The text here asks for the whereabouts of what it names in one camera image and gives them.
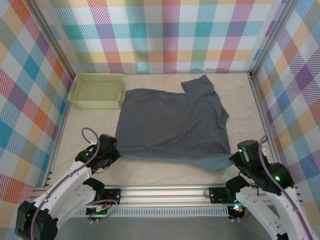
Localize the light green plastic basket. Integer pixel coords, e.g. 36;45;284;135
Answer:
67;72;125;110

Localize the aluminium frame post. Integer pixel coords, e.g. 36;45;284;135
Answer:
249;0;300;75
28;0;77;76

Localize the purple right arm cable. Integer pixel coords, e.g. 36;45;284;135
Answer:
232;134;320;240

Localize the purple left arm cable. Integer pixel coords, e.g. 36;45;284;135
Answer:
31;127;118;225

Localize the grey t-shirt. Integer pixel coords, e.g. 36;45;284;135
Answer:
115;74;232;174

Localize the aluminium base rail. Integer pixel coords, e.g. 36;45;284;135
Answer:
26;184;304;208

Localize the aluminium side rail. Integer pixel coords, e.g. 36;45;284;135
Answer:
248;71;288;186
43;73;77;188

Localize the grey slotted cable duct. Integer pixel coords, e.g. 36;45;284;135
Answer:
39;208;231;218

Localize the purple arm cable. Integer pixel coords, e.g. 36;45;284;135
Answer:
232;134;320;240
31;127;118;225

